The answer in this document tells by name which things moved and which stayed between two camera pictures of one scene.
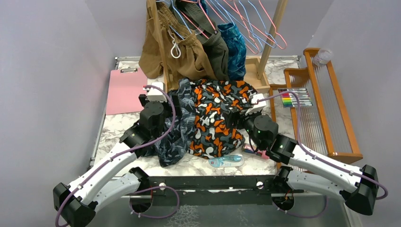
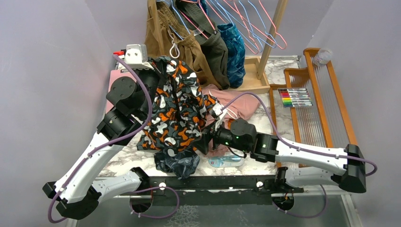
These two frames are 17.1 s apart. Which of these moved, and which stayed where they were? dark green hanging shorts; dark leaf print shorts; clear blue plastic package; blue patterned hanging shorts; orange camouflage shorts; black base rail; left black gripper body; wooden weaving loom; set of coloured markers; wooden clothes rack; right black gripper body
Moved: dark leaf print shorts; orange camouflage shorts; right black gripper body; left black gripper body
Stayed: blue patterned hanging shorts; wooden clothes rack; set of coloured markers; black base rail; wooden weaving loom; clear blue plastic package; dark green hanging shorts
